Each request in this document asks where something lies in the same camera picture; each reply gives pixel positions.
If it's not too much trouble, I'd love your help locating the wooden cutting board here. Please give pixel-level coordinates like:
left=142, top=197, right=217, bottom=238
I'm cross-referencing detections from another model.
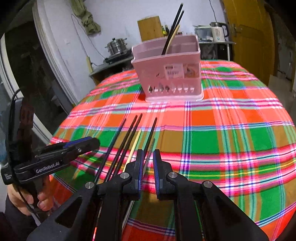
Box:
left=137, top=16, right=164, bottom=42

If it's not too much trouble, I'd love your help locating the stainless steel steamer pot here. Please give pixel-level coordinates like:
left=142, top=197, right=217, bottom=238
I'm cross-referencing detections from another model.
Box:
left=106, top=38, right=127, bottom=55

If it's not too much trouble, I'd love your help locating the light wooden chopstick on table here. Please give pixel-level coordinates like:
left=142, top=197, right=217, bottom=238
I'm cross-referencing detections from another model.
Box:
left=123, top=130, right=142, bottom=172

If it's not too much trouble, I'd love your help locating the white electric kettle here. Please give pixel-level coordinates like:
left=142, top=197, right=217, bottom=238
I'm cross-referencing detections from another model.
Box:
left=210, top=22, right=229, bottom=42

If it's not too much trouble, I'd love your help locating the yellow wooden door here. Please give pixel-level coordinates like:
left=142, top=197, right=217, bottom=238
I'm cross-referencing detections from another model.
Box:
left=223, top=0, right=275, bottom=85

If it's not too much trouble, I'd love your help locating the light wooden chopstick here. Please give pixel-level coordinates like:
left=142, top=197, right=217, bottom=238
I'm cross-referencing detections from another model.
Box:
left=123, top=130, right=142, bottom=172
left=165, top=24, right=180, bottom=54

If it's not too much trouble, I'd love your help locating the pink plastic utensil holder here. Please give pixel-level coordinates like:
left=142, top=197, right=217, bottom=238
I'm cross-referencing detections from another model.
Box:
left=131, top=35, right=204, bottom=102

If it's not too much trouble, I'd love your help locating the low wooden shelf cabinet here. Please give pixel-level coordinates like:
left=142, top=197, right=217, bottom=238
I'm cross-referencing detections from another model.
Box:
left=89, top=56, right=133, bottom=85

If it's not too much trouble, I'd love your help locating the plaid tablecloth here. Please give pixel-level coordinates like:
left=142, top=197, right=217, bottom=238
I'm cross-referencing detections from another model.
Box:
left=50, top=61, right=295, bottom=240

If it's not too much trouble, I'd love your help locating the dark oil bottle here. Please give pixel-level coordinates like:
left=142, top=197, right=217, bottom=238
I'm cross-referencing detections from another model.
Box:
left=165, top=25, right=170, bottom=36

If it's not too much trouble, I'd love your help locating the metal kitchen table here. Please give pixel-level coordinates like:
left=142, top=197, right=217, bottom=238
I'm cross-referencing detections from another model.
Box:
left=199, top=41, right=236, bottom=61

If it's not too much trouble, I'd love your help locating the induction cooker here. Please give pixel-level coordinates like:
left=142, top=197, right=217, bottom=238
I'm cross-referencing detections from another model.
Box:
left=104, top=49, right=132, bottom=64

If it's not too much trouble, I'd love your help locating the person left hand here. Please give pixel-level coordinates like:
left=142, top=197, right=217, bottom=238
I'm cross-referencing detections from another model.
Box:
left=7, top=176, right=54, bottom=216

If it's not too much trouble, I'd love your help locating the green hanging cloth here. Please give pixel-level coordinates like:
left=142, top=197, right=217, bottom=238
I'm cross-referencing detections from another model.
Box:
left=70, top=0, right=101, bottom=35

